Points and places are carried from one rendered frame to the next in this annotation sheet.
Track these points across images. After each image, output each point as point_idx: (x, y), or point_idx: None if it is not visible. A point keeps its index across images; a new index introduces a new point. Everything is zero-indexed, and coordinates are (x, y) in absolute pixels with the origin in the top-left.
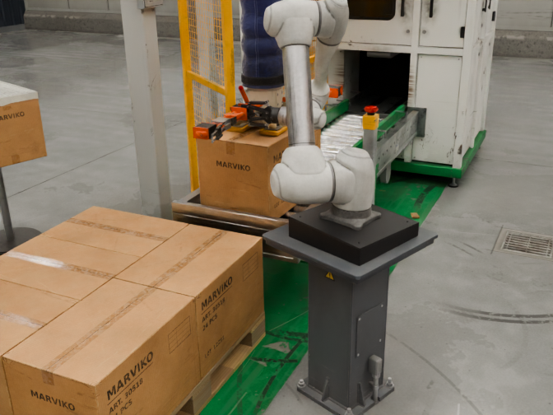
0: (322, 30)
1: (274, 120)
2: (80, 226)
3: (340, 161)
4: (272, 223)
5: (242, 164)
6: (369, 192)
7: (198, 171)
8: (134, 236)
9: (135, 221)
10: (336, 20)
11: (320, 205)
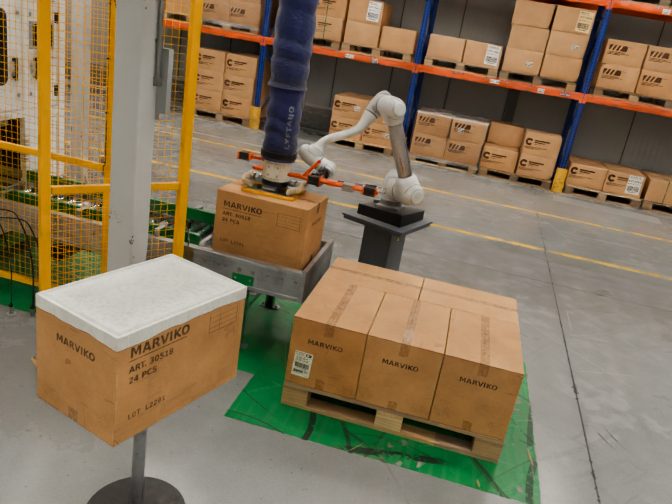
0: None
1: (328, 177)
2: (342, 317)
3: None
4: (329, 247)
5: (319, 217)
6: None
7: (304, 239)
8: (354, 295)
9: (324, 296)
10: None
11: (380, 209)
